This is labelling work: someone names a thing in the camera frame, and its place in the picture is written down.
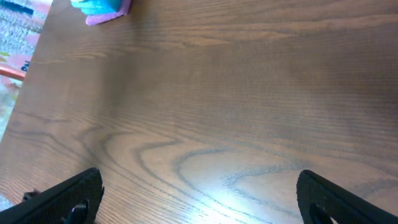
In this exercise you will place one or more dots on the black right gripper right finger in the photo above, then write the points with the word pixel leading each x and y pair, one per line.
pixel 322 201

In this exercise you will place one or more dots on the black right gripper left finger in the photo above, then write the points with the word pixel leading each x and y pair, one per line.
pixel 75 200

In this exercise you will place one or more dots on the folded purple cloth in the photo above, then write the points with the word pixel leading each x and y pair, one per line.
pixel 102 18

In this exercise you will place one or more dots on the folded blue cloth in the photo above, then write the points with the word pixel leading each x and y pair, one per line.
pixel 93 7

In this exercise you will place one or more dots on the orange bar beside table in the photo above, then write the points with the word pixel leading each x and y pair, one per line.
pixel 11 73

